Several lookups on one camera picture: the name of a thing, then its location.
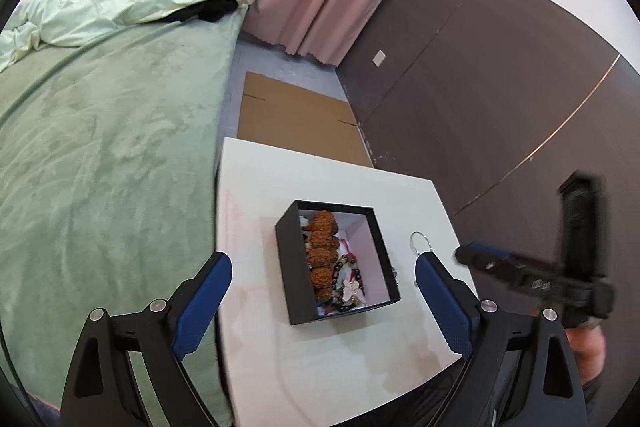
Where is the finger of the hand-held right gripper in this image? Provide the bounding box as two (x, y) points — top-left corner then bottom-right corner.
(454, 243), (528, 288)

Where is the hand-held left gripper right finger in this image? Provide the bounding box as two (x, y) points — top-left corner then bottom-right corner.
(415, 252), (588, 427)

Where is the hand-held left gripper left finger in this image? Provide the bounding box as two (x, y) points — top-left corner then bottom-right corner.
(60, 251), (233, 427)

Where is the silver hoop ring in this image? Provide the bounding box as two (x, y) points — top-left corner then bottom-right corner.
(409, 231), (433, 255)

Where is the white butterfly hair clip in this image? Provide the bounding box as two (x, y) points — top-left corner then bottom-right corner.
(336, 277), (366, 305)

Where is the black square gift box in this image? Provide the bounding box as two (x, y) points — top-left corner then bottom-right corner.
(275, 200), (402, 327)

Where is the red string bracelet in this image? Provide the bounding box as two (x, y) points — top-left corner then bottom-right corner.
(340, 237), (363, 280)

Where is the black bead bracelet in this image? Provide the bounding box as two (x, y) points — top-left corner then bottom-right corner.
(330, 252), (367, 312)

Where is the brown walnut bead bracelet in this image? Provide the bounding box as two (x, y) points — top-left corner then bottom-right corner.
(301, 210), (342, 303)

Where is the person's right hand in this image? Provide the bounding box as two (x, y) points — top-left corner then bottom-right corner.
(567, 324), (608, 380)

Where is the white low table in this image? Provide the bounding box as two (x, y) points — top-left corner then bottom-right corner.
(215, 137), (481, 427)

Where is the green bed blanket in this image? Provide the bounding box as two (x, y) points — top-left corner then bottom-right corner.
(0, 4), (243, 427)

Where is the flat brown cardboard sheet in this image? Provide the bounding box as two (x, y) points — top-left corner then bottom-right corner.
(236, 72), (375, 168)

